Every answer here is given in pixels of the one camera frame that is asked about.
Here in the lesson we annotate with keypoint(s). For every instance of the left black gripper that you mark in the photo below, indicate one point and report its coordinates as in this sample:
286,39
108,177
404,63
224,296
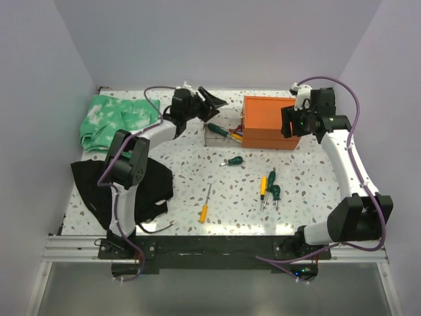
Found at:
207,112

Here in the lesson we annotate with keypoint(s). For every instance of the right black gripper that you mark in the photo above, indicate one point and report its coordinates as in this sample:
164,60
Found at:
289,114

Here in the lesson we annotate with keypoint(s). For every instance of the clear drawer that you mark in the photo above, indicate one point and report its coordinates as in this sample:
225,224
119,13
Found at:
226,118

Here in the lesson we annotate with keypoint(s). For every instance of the long green screwdriver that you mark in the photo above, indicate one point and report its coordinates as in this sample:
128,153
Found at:
220,131

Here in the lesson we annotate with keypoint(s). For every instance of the orange drawer box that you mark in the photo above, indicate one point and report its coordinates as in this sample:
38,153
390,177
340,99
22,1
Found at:
261,120

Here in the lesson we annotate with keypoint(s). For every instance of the yellow thin screwdriver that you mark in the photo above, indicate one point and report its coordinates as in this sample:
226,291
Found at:
205,206
236,136

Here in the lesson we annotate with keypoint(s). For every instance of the green orange-capped screwdriver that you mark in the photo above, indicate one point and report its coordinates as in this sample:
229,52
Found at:
269,184

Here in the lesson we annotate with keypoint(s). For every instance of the yellow black screwdriver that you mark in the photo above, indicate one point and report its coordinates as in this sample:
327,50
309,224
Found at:
263,191

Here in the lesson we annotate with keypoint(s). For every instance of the blue red screwdriver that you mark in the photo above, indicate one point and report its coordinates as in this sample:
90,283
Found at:
237,129

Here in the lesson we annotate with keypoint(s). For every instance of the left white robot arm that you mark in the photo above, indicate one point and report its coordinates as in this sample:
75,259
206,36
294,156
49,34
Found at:
126,161

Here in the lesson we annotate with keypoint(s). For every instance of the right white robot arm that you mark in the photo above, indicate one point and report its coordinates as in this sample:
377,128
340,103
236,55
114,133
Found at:
363,211

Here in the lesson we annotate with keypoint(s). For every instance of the stubby green screwdriver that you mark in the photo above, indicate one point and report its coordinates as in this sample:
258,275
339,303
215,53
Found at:
233,161

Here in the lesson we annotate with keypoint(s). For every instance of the short green screwdriver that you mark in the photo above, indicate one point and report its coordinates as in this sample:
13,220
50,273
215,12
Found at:
276,195

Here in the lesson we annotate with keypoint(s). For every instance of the black cloth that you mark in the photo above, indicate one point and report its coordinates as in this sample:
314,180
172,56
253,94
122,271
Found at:
151,195

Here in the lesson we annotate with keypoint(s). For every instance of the green white cloth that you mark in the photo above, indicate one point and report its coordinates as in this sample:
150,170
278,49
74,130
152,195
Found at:
108,114

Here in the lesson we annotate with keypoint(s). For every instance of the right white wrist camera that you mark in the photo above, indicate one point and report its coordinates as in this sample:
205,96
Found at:
302,96

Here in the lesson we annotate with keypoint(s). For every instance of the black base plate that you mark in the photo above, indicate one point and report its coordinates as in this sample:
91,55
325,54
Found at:
155,253

